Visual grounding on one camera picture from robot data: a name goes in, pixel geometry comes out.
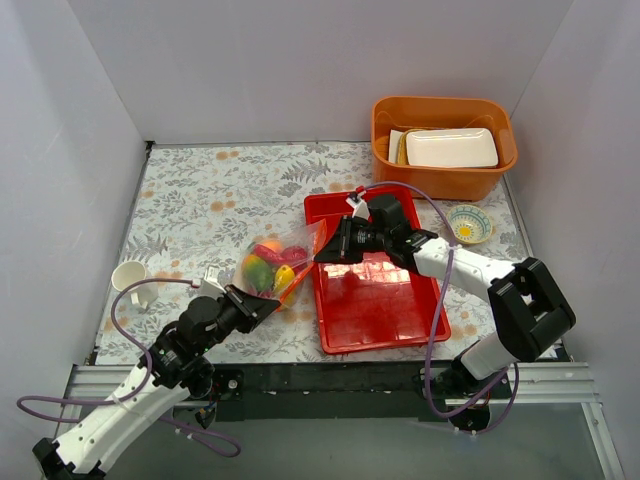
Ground white rectangular plate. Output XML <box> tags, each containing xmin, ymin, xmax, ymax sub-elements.
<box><xmin>405</xmin><ymin>128</ymin><xmax>499</xmax><ymax>168</ymax></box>

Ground yellow plates in bin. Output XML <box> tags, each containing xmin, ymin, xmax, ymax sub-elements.
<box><xmin>387</xmin><ymin>129</ymin><xmax>414</xmax><ymax>165</ymax></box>

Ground clear zip top bag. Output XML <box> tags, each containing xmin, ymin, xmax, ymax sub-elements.
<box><xmin>232</xmin><ymin>220</ymin><xmax>328</xmax><ymax>311</ymax></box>

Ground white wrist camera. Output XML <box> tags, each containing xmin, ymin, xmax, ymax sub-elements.
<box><xmin>191</xmin><ymin>266</ymin><xmax>225</xmax><ymax>299</ymax></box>
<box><xmin>346</xmin><ymin>189</ymin><xmax>370</xmax><ymax>221</ymax></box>

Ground green orange mango toy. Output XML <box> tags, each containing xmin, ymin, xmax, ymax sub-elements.
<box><xmin>241</xmin><ymin>254</ymin><xmax>274</xmax><ymax>293</ymax></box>

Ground red plastic tray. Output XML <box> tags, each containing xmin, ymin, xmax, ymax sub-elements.
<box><xmin>303</xmin><ymin>188</ymin><xmax>453</xmax><ymax>356</ymax></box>

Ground aluminium frame rail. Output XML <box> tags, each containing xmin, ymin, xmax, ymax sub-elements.
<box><xmin>65</xmin><ymin>361</ymin><xmax>599</xmax><ymax>404</ymax></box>

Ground orange fruit toy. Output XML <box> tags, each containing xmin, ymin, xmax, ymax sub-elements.
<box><xmin>261</xmin><ymin>239</ymin><xmax>284</xmax><ymax>253</ymax></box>

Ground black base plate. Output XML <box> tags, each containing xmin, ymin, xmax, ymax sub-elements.
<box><xmin>175</xmin><ymin>361</ymin><xmax>441</xmax><ymax>428</ymax></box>

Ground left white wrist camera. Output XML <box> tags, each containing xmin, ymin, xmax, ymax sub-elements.
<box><xmin>191</xmin><ymin>266</ymin><xmax>225</xmax><ymax>299</ymax></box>

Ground red pomegranate toy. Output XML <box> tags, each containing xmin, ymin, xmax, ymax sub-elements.
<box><xmin>281</xmin><ymin>246</ymin><xmax>308</xmax><ymax>264</ymax></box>

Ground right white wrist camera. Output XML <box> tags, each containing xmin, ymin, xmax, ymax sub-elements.
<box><xmin>346</xmin><ymin>189</ymin><xmax>370</xmax><ymax>221</ymax></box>

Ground red chili pepper toy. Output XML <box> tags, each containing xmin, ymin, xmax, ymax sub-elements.
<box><xmin>252</xmin><ymin>244</ymin><xmax>285</xmax><ymax>265</ymax></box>

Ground small patterned bowl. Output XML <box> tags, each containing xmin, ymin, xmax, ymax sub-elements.
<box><xmin>447</xmin><ymin>204</ymin><xmax>494</xmax><ymax>245</ymax></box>

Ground white cup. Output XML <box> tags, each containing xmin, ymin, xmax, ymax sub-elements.
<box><xmin>111</xmin><ymin>260</ymin><xmax>158</xmax><ymax>310</ymax></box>

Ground orange plastic bin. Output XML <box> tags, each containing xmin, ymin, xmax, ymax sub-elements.
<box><xmin>371</xmin><ymin>96</ymin><xmax>518</xmax><ymax>201</ymax></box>

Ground yellow corn toy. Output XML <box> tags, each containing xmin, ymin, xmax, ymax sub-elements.
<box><xmin>273</xmin><ymin>265</ymin><xmax>296</xmax><ymax>296</ymax></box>

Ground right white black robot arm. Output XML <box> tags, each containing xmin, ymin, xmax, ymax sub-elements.
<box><xmin>314</xmin><ymin>194</ymin><xmax>576</xmax><ymax>398</ymax></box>

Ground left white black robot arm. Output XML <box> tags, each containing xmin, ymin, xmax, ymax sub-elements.
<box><xmin>32</xmin><ymin>285</ymin><xmax>281</xmax><ymax>479</ymax></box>

